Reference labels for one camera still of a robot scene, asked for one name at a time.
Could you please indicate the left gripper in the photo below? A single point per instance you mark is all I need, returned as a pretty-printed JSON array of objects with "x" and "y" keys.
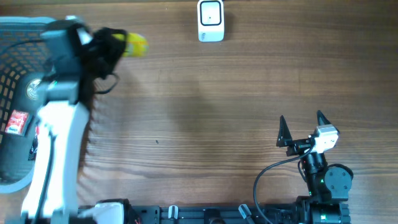
[{"x": 117, "y": 46}]

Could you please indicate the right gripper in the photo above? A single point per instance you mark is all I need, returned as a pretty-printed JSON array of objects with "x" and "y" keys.
[{"x": 285, "y": 139}]

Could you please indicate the yellow plastic jar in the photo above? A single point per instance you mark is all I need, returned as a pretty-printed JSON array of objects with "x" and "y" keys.
[{"x": 136, "y": 44}]

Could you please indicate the round metal tin can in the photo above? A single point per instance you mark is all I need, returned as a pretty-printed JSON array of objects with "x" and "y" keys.
[{"x": 31, "y": 89}]

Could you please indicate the red tissue packet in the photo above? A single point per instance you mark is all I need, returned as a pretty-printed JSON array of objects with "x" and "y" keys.
[{"x": 17, "y": 123}]

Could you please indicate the black snack bag orange sticker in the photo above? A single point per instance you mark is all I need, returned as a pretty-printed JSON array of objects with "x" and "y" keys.
[{"x": 34, "y": 146}]

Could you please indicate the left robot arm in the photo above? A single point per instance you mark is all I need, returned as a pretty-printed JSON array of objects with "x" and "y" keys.
[{"x": 78, "y": 58}]

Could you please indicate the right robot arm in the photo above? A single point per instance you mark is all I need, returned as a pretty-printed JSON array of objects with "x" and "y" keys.
[{"x": 328, "y": 184}]

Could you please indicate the white barcode scanner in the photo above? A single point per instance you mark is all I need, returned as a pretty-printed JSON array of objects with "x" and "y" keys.
[{"x": 210, "y": 17}]

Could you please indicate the grey plastic mesh basket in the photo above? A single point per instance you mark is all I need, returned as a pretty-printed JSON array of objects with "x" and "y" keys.
[{"x": 23, "y": 57}]

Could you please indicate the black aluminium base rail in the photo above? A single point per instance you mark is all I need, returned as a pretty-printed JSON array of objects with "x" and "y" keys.
[{"x": 271, "y": 213}]

